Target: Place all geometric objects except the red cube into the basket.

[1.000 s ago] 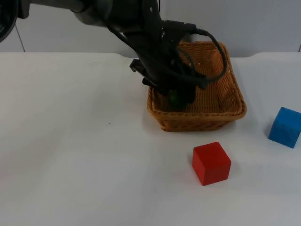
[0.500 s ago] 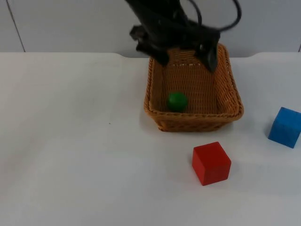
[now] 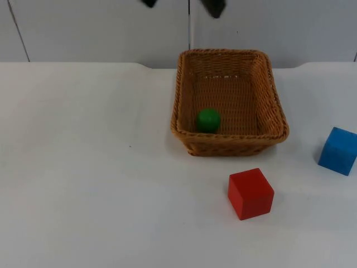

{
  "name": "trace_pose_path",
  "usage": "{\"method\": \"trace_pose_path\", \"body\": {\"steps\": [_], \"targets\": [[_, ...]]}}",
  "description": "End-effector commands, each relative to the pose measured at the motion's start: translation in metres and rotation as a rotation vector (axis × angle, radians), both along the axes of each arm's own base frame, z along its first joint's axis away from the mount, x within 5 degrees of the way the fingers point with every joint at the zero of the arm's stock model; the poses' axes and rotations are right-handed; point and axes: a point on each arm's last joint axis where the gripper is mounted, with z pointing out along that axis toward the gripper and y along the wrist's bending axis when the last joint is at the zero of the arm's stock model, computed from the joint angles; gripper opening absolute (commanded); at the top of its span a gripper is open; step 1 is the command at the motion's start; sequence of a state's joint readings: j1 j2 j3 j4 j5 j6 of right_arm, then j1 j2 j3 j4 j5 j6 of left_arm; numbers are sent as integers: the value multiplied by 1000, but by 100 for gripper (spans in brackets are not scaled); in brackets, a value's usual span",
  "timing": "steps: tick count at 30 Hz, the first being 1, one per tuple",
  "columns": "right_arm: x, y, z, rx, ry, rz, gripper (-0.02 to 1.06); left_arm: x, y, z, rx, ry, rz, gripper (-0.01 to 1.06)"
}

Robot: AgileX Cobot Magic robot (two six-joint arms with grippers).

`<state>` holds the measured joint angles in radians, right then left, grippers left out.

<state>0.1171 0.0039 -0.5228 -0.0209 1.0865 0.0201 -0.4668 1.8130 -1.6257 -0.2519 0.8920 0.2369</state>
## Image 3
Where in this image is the green ball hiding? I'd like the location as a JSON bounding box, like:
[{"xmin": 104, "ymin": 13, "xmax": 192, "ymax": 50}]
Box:
[{"xmin": 196, "ymin": 108, "xmax": 221, "ymax": 133}]

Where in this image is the blue cube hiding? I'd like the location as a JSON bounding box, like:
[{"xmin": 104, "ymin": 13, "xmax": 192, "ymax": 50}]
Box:
[{"xmin": 317, "ymin": 126, "xmax": 357, "ymax": 176}]

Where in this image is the red cube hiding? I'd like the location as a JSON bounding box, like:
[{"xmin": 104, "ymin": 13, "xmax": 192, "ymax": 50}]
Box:
[{"xmin": 227, "ymin": 167, "xmax": 275, "ymax": 222}]

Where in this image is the brown wicker basket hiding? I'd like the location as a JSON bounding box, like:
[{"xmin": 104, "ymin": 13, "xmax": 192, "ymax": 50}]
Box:
[{"xmin": 170, "ymin": 49, "xmax": 290, "ymax": 157}]

